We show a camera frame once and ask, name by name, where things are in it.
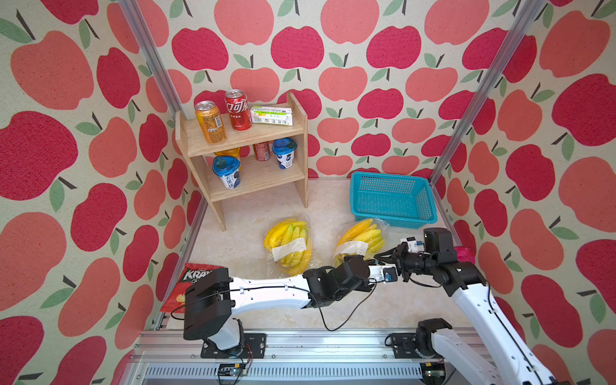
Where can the yellow container on shelf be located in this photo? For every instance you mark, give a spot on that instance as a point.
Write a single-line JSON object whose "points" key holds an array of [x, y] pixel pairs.
{"points": [[236, 153]]}

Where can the left aluminium corner post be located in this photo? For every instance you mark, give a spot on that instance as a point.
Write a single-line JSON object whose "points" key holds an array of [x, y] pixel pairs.
{"points": [[145, 40]]}

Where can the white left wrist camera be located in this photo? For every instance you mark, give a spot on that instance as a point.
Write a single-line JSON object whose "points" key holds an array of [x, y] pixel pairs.
{"points": [[382, 273]]}

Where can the pink lid plastic jar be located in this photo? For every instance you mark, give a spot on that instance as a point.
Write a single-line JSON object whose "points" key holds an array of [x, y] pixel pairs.
{"points": [[464, 254]]}

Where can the teal plastic basket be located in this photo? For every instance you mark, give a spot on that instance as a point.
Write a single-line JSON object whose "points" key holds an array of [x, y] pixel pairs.
{"points": [[401, 201]]}

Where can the red cola can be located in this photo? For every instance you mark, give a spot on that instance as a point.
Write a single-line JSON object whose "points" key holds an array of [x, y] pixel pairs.
{"points": [[237, 106]]}

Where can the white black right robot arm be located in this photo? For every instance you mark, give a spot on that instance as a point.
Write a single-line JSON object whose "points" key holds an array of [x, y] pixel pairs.
{"points": [[511, 361]]}

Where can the white green box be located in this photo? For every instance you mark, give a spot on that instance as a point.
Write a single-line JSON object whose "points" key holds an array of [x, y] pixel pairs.
{"points": [[271, 115]]}

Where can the right aluminium corner post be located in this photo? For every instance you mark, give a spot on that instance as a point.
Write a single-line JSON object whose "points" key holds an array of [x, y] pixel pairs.
{"points": [[526, 16]]}

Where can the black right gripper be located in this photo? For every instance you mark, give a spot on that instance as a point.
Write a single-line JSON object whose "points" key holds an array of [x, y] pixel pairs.
{"points": [[395, 257]]}

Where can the small red can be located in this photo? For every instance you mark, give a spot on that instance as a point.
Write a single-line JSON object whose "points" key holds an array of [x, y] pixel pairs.
{"points": [[262, 151]]}

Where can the orange drink can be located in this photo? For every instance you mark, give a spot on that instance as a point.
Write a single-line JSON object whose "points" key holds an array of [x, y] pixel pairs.
{"points": [[209, 119]]}

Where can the red Krax chips bag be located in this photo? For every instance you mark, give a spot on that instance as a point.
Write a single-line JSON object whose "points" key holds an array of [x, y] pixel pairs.
{"points": [[190, 275]]}

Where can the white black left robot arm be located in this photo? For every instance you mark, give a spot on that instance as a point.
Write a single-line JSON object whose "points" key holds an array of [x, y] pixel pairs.
{"points": [[213, 303]]}

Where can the blue lid yogurt cup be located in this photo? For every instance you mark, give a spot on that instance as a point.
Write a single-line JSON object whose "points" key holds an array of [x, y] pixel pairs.
{"points": [[227, 168], [284, 150]]}

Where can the blue lid yogurt cup front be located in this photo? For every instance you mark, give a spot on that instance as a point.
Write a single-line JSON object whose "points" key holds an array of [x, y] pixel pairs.
{"points": [[227, 168]]}

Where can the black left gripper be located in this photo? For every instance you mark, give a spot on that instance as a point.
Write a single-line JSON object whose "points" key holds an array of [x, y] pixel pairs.
{"points": [[365, 286]]}

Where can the blue lid yogurt cup back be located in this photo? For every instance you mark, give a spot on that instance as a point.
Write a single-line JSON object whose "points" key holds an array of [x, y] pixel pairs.
{"points": [[284, 150]]}

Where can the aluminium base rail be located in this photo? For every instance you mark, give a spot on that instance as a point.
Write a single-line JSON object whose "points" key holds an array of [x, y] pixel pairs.
{"points": [[289, 356]]}

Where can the aluminium corner post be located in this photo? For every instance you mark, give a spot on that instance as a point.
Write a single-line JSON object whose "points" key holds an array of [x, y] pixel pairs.
{"points": [[526, 16], [145, 40]]}

